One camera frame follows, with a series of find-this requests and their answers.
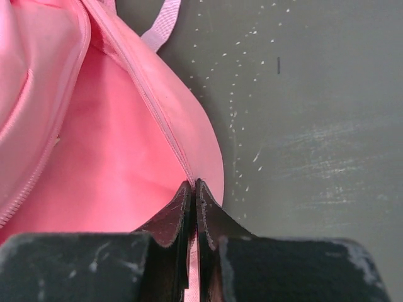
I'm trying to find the pink student backpack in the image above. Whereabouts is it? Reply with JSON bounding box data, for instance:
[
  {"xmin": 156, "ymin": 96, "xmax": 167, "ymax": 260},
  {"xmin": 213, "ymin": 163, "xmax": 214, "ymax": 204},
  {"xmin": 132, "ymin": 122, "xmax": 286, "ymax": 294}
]
[{"xmin": 1, "ymin": 1, "xmax": 224, "ymax": 301}]

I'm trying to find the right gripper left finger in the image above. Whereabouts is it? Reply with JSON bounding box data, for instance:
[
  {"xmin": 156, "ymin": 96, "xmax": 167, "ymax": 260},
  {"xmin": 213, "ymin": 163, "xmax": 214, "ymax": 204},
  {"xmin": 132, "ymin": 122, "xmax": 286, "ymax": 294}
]
[{"xmin": 1, "ymin": 182, "xmax": 192, "ymax": 301}]

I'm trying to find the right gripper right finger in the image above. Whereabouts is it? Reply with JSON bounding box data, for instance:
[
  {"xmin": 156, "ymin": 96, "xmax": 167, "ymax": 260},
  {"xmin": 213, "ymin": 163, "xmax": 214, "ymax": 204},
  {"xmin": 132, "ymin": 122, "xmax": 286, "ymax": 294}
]
[{"xmin": 195, "ymin": 180, "xmax": 390, "ymax": 301}]

